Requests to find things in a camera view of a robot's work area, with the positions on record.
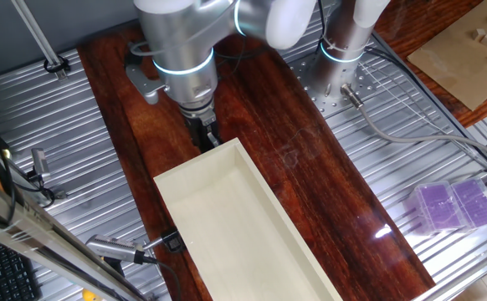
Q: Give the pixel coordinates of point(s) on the small gray camera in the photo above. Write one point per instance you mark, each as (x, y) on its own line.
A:
(40, 163)

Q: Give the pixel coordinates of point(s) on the cream wooden box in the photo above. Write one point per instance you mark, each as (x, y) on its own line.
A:
(235, 234)

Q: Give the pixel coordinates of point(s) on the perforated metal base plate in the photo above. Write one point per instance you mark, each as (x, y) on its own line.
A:
(306, 79)

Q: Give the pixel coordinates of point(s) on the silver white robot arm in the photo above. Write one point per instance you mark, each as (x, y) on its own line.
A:
(185, 50)

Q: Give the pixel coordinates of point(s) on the purple clear plastic box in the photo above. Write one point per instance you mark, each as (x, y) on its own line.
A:
(436, 207)
(475, 202)

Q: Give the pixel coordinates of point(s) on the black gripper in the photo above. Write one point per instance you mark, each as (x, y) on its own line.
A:
(199, 121)

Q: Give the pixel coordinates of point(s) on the aluminium camera pole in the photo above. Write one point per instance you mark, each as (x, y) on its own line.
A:
(36, 33)

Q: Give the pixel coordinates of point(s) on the silver depth camera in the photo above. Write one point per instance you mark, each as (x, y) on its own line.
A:
(109, 248)

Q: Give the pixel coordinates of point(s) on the yellow duck toy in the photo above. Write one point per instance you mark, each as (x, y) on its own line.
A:
(88, 296)

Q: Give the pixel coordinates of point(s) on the black keyboard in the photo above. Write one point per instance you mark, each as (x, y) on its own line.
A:
(1, 271)

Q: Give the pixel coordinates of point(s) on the aluminium frame rail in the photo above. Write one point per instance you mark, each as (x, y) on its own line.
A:
(38, 234)

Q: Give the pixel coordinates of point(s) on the brown cardboard sheet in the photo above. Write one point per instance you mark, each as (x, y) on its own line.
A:
(457, 62)

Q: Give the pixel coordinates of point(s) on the wrist camera with gray bracket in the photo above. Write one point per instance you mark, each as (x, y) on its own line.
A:
(145, 85)

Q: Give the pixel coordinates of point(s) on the black clamp with metal rod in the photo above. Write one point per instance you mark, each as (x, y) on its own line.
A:
(172, 241)

